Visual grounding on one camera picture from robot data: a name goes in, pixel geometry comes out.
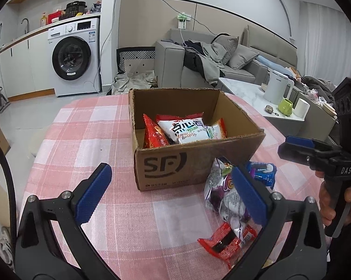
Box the white noodle snack bag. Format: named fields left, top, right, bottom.
left=157, top=118, right=227, bottom=144

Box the red corn snack bag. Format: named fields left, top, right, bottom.
left=143, top=114, right=170, bottom=149

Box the white washing machine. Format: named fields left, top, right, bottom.
left=47, top=17, right=101, bottom=97

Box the white electric kettle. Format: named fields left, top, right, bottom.
left=263, top=70, right=294, bottom=105

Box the pink plaid tablecloth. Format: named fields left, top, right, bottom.
left=17, top=91, right=325, bottom=280

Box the metal tea strainer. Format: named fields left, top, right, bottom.
left=264, top=105, right=279, bottom=116

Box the blue Oreo cookie pack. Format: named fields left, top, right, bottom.
left=246, top=161, right=277, bottom=190

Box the grey clothes pile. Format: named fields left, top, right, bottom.
left=183, top=40, right=227, bottom=87

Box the grey sofa cushion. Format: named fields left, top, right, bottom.
left=227, top=44, right=259, bottom=70

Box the grey sofa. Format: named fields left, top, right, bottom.
left=155, top=26, right=298, bottom=88

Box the purple grape candy bag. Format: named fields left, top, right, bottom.
left=204, top=158, right=250, bottom=238

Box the green mug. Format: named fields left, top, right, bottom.
left=277, top=98, right=293, bottom=116

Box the red black snack packet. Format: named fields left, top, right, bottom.
left=198, top=223, right=257, bottom=269

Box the red white snack packet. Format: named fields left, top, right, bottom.
left=156, top=112, right=203, bottom=122

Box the marble coffee table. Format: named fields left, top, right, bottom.
left=219, top=78, right=305, bottom=136

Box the brown SF cardboard box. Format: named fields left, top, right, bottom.
left=128, top=88, right=265, bottom=192

